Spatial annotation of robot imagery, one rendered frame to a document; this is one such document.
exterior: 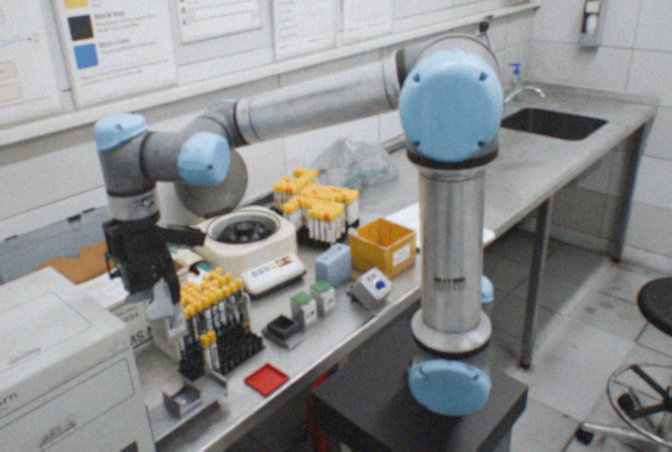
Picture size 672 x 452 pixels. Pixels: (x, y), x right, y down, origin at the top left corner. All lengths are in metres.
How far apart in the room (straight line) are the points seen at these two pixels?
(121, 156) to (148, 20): 0.76
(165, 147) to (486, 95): 0.45
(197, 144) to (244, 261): 0.70
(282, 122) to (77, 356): 0.46
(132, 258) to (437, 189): 0.49
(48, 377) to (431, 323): 0.55
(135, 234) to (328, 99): 0.37
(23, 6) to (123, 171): 0.65
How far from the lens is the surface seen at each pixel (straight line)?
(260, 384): 1.25
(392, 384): 1.14
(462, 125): 0.68
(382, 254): 1.50
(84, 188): 1.60
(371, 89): 0.85
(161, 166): 0.86
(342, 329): 1.38
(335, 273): 1.47
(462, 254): 0.79
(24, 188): 1.54
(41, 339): 0.99
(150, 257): 0.96
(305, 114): 0.88
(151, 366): 1.36
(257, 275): 1.51
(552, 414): 2.52
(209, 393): 1.20
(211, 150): 0.83
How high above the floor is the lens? 1.71
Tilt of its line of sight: 24 degrees down
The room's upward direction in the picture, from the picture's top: 2 degrees counter-clockwise
